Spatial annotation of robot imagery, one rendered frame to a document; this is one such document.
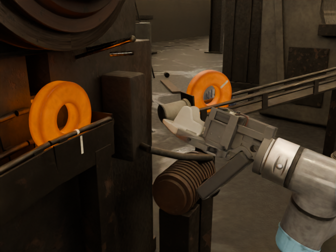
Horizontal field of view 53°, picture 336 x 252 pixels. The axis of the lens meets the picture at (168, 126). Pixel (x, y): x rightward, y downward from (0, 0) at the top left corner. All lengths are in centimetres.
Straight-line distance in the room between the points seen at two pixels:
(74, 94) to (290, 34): 269
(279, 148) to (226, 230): 112
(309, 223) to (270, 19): 284
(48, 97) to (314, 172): 50
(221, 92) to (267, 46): 228
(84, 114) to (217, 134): 33
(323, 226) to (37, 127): 54
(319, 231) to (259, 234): 106
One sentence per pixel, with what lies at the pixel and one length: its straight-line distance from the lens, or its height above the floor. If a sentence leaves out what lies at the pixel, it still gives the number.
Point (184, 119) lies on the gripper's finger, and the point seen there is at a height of 76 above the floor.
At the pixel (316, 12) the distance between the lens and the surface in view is 320.
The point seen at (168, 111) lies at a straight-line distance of 100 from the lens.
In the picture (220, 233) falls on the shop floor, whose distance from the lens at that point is 165.
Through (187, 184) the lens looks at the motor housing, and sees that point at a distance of 94.
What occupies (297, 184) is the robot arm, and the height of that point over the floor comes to 69.
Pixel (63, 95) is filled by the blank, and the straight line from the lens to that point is 74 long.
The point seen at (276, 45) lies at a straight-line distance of 329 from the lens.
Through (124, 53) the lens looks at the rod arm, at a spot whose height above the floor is 87.
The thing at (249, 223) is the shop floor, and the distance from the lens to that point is 174.
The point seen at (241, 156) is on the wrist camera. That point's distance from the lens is 60.
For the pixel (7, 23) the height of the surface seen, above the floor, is 93.
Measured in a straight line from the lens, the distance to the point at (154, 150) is 92.
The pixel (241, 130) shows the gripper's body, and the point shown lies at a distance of 61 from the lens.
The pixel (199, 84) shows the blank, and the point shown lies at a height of 75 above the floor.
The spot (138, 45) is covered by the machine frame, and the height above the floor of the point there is 86.
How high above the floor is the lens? 94
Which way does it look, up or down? 18 degrees down
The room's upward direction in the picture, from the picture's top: straight up
